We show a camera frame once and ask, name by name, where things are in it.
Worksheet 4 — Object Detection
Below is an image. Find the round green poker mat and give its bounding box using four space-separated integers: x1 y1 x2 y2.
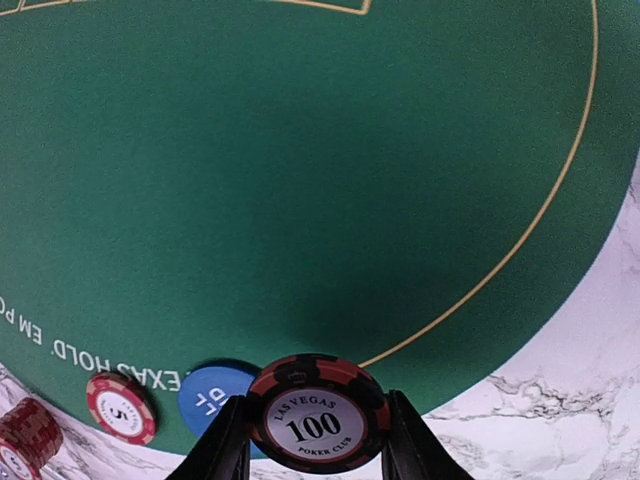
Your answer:
1 1 639 454

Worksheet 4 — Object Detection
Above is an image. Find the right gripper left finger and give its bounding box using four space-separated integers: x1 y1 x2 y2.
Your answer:
167 396 250 480

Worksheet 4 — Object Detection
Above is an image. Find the black chip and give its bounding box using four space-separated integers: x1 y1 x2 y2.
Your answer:
247 354 391 474

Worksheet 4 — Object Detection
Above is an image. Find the red poker chip stack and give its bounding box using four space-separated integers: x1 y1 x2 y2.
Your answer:
1 397 64 480

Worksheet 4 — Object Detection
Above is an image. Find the blue small blind button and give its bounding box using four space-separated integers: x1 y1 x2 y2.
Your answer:
178 359 260 438

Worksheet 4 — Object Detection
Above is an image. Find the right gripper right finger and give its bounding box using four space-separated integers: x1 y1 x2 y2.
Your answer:
382 390 473 480

